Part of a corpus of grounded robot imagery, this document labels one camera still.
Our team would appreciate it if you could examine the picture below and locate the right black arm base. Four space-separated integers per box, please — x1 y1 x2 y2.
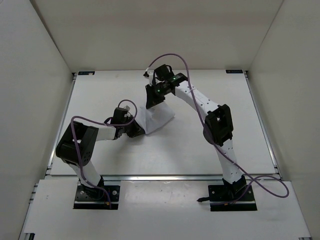
197 183 258 212

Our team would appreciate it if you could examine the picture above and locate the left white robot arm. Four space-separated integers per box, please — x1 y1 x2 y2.
55 107 145 199

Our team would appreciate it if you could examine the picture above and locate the blue corner label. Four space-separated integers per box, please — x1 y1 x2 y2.
77 71 95 76
225 69 243 74

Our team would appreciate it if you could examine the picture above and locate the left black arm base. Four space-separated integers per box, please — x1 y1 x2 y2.
73 183 121 210

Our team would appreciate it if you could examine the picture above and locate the left blue corner label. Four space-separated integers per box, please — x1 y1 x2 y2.
77 71 95 76

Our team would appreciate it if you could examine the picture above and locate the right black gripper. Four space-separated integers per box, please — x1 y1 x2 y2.
145 83 168 110

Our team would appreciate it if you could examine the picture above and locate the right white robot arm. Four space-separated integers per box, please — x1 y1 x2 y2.
143 64 246 200

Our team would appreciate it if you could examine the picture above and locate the white fabric skirt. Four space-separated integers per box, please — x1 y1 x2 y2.
135 102 175 135

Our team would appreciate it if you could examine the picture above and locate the right blue corner label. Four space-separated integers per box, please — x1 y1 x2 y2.
225 69 243 74

